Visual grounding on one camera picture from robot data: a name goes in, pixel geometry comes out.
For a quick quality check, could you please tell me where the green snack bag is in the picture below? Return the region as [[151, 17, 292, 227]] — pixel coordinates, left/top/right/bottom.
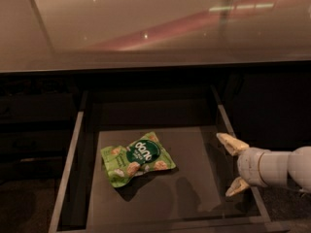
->
[[100, 131, 176, 188]]

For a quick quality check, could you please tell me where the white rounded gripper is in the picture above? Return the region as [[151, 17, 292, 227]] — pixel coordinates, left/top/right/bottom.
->
[[216, 133, 268, 197]]

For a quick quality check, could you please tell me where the grey drawer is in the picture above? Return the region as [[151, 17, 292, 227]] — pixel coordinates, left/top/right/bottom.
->
[[0, 93, 77, 123], [49, 85, 289, 233]]

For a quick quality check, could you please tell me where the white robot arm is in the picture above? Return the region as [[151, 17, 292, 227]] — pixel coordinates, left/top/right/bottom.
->
[[217, 133, 311, 197]]

